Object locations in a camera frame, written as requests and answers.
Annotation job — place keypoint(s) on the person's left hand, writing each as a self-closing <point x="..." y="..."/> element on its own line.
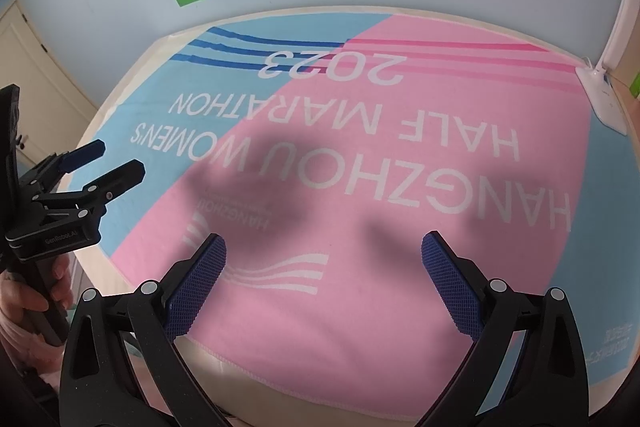
<point x="17" y="307"/>

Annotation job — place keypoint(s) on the white desk lamp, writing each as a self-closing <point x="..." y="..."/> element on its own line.
<point x="602" y="97"/>

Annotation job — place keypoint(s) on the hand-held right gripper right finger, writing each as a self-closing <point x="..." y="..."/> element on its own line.
<point x="450" y="287"/>

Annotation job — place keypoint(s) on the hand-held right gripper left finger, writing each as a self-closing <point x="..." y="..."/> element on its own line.
<point x="197" y="287"/>

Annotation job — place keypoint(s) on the cream panelled door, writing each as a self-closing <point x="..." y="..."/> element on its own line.
<point x="40" y="82"/>

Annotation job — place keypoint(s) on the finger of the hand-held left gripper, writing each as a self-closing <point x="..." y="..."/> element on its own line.
<point x="122" y="174"/>
<point x="82" y="154"/>

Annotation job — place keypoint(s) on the pink and blue printed mat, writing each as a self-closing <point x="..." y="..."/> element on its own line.
<point x="400" y="207"/>

